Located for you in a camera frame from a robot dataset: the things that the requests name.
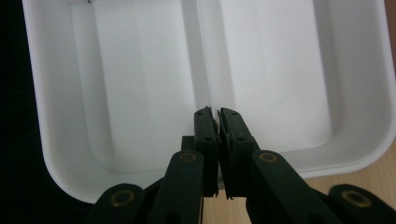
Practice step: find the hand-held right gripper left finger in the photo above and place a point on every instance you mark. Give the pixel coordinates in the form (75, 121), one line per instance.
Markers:
(207, 133)

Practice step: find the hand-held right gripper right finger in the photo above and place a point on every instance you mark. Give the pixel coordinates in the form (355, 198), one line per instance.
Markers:
(235, 137)

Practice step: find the white divided tray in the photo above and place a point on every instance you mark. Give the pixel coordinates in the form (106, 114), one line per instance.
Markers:
(140, 77)

